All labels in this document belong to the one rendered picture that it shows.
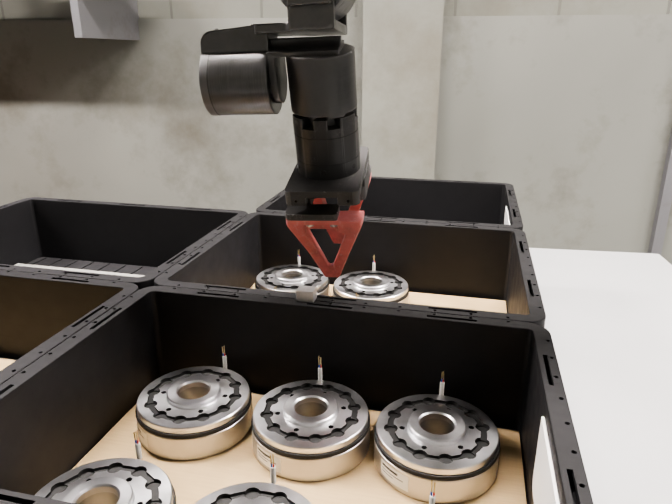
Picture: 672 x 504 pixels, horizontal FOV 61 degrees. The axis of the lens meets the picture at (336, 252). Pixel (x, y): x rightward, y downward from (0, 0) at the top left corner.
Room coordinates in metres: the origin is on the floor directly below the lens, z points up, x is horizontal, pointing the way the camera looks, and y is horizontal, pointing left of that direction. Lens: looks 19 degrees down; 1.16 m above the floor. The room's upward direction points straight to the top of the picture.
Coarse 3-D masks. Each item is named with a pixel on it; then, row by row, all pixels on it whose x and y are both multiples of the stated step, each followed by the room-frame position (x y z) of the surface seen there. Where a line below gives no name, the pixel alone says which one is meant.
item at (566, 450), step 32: (160, 288) 0.54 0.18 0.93; (96, 320) 0.46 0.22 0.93; (416, 320) 0.47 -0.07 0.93; (448, 320) 0.46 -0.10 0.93; (480, 320) 0.46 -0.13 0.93; (64, 352) 0.41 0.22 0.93; (544, 352) 0.40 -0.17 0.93; (544, 384) 0.36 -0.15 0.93; (576, 448) 0.29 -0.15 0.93; (576, 480) 0.26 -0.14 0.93
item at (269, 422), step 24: (288, 384) 0.47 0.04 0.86; (312, 384) 0.47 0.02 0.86; (336, 384) 0.47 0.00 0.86; (264, 408) 0.43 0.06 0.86; (360, 408) 0.43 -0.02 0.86; (264, 432) 0.39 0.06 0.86; (288, 432) 0.39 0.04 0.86; (312, 432) 0.39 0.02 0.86; (336, 432) 0.40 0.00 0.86; (360, 432) 0.40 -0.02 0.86
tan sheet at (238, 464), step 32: (128, 416) 0.46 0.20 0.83; (96, 448) 0.41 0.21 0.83; (128, 448) 0.41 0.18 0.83; (512, 448) 0.41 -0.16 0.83; (192, 480) 0.37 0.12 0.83; (224, 480) 0.37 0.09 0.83; (256, 480) 0.37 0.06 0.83; (288, 480) 0.37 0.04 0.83; (352, 480) 0.37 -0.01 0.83; (384, 480) 0.37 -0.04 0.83; (512, 480) 0.37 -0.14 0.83
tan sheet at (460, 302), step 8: (416, 296) 0.74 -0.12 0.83; (424, 296) 0.74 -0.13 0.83; (432, 296) 0.74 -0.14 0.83; (440, 296) 0.74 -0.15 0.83; (448, 296) 0.74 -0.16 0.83; (456, 296) 0.74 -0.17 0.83; (424, 304) 0.72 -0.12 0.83; (432, 304) 0.72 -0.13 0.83; (440, 304) 0.72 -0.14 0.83; (448, 304) 0.72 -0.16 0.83; (456, 304) 0.72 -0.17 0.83; (464, 304) 0.72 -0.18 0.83; (472, 304) 0.72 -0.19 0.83; (480, 304) 0.72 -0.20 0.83; (488, 304) 0.72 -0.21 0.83; (496, 304) 0.72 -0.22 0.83; (504, 304) 0.72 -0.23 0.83; (504, 312) 0.69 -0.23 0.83
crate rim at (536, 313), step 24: (264, 216) 0.82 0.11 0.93; (216, 240) 0.70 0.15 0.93; (192, 264) 0.62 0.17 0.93; (528, 264) 0.61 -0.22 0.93; (192, 288) 0.54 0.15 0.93; (216, 288) 0.54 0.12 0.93; (240, 288) 0.54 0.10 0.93; (528, 288) 0.54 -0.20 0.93; (432, 312) 0.48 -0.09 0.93; (456, 312) 0.48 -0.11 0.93; (480, 312) 0.48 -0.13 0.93; (528, 312) 0.49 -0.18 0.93
